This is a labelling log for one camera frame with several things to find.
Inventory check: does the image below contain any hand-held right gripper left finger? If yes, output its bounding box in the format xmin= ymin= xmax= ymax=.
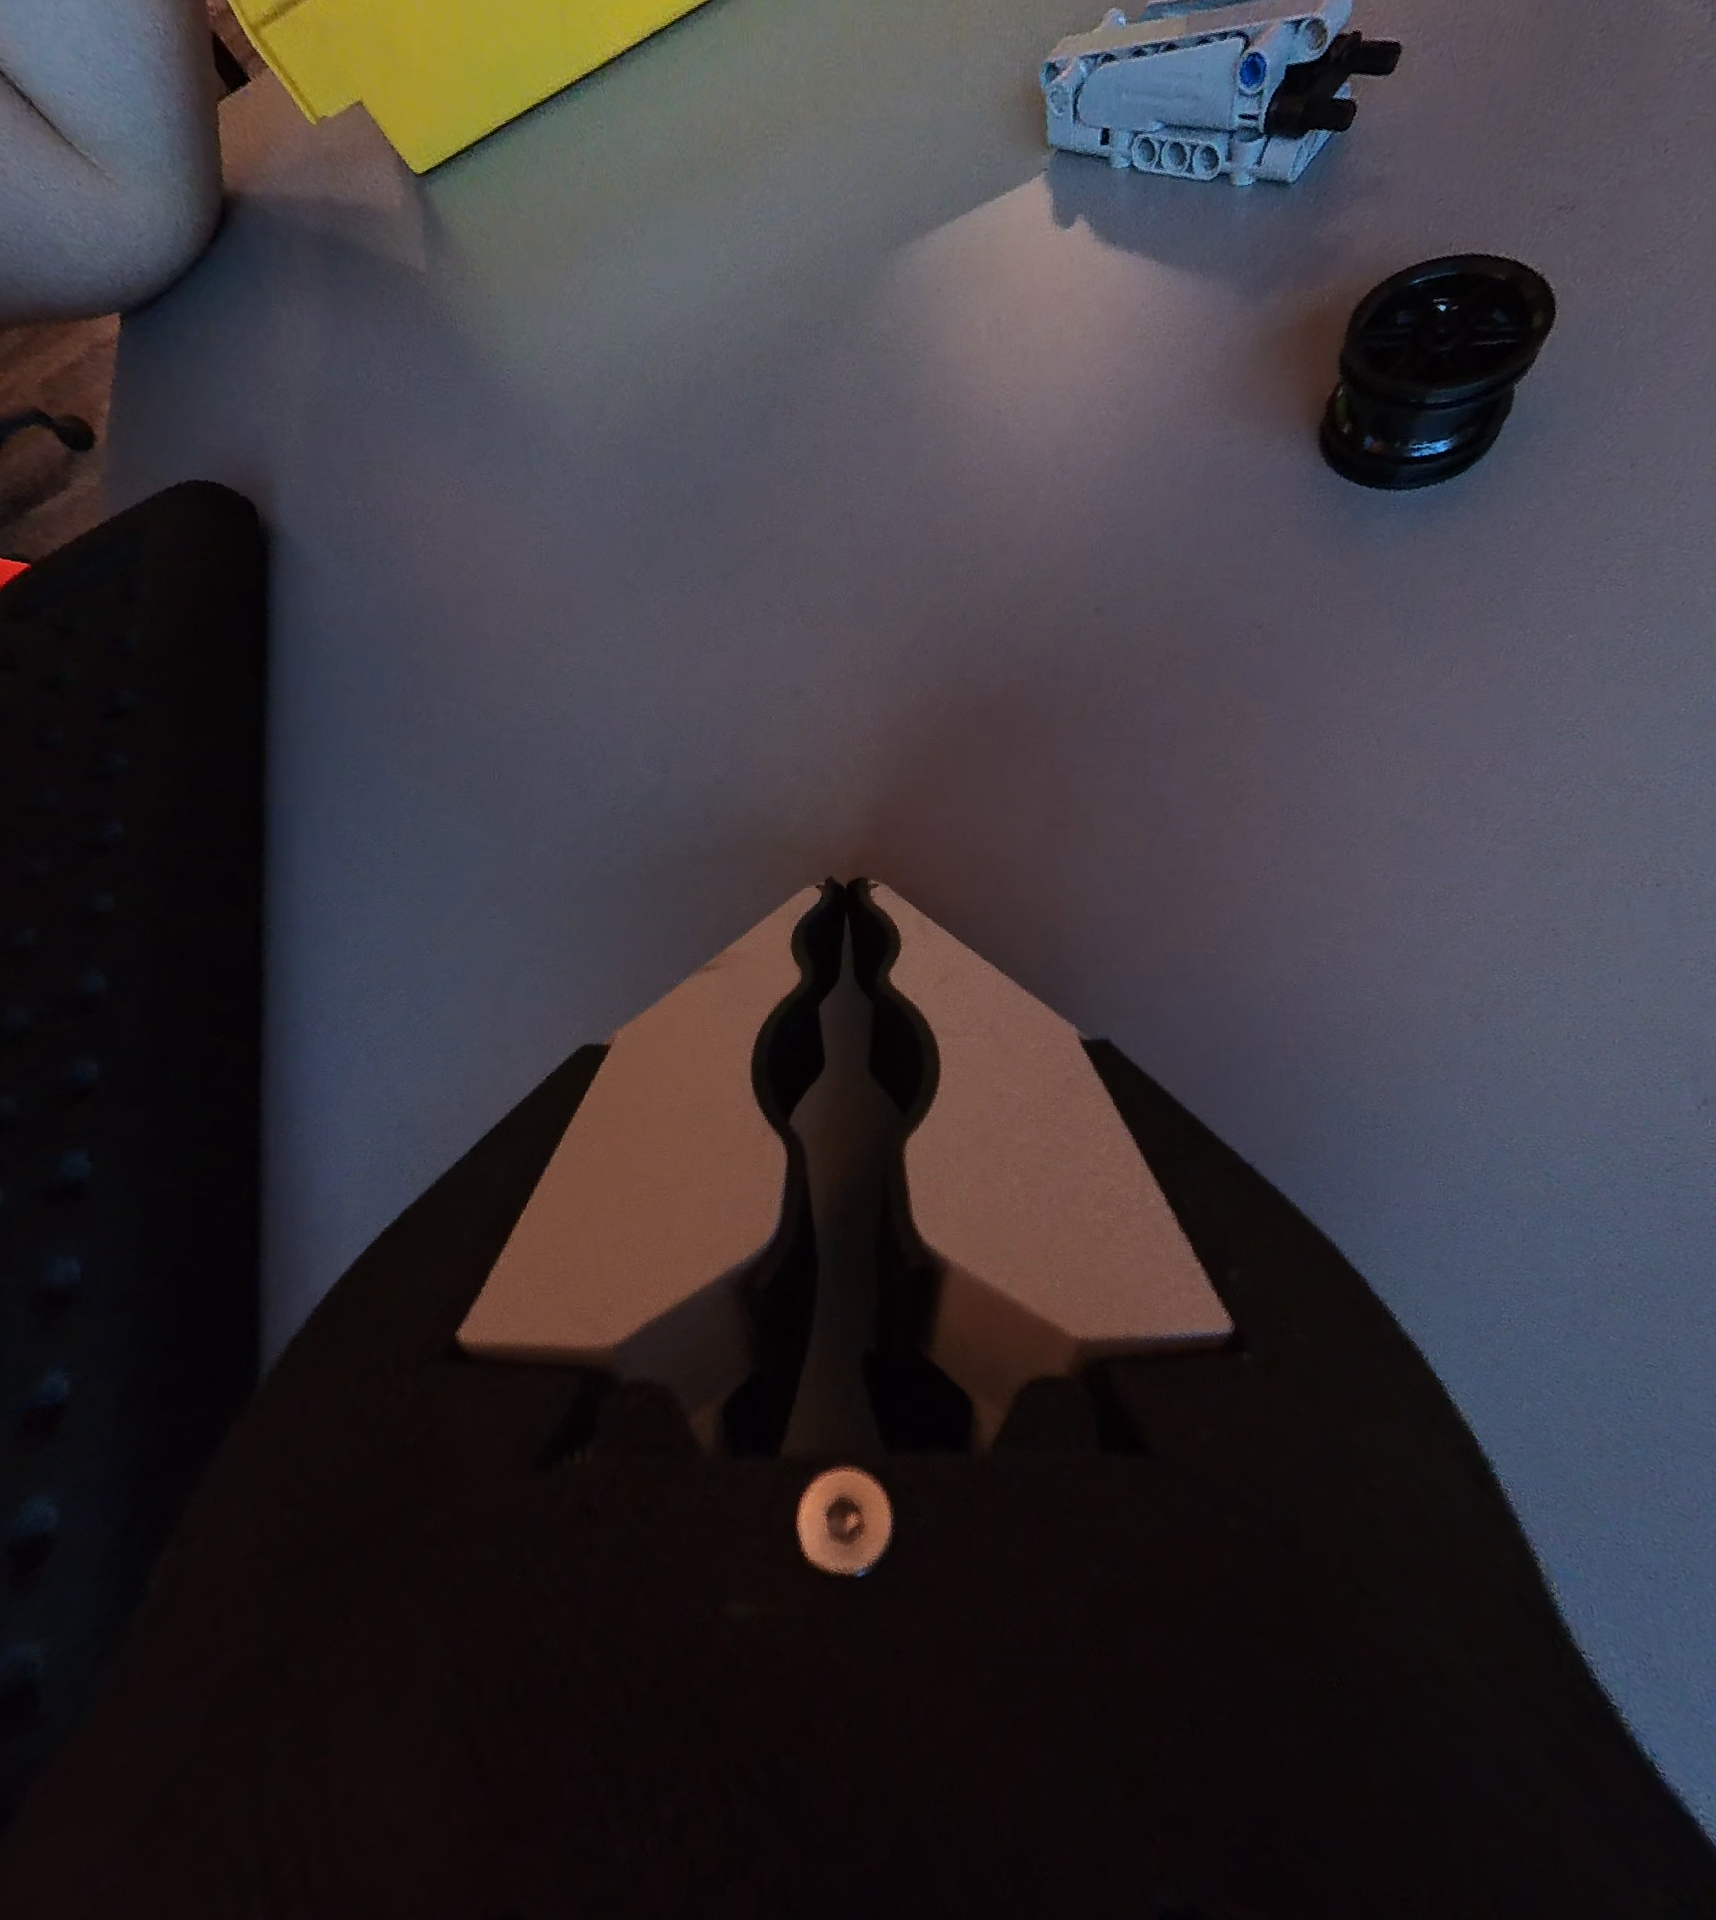
xmin=456 ymin=877 xmax=849 ymax=1451

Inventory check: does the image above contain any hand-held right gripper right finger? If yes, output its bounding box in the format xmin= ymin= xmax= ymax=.
xmin=846 ymin=879 xmax=1236 ymax=1451

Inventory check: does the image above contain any black toy wheel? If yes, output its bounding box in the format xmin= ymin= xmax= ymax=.
xmin=1320 ymin=252 xmax=1560 ymax=492

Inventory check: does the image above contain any yellow plastic bin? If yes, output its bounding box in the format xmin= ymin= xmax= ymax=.
xmin=229 ymin=0 xmax=718 ymax=174

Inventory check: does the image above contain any person's left forearm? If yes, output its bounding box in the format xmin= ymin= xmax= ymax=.
xmin=0 ymin=0 xmax=227 ymax=325

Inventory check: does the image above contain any grey toy brick assembly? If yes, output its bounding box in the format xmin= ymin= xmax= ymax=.
xmin=1041 ymin=0 xmax=1404 ymax=186

